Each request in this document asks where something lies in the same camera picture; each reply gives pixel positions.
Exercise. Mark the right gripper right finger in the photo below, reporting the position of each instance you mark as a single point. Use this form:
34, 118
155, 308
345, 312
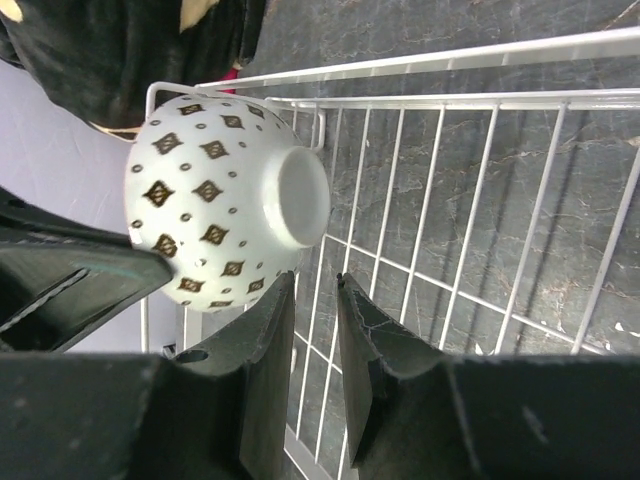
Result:
377, 354

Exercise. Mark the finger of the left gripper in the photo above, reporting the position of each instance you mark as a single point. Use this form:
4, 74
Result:
62, 280

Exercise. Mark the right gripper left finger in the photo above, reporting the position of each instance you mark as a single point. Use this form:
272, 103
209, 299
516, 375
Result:
240, 416

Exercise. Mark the red patterned bowl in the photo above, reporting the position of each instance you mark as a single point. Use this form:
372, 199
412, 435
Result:
223, 189

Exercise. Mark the white wire dish rack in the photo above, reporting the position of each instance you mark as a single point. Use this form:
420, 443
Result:
487, 198

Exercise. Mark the black floral fleece blanket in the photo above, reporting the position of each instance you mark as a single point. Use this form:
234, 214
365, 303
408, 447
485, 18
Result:
96, 59

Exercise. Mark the red cloth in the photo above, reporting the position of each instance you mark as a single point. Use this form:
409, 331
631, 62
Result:
230, 76

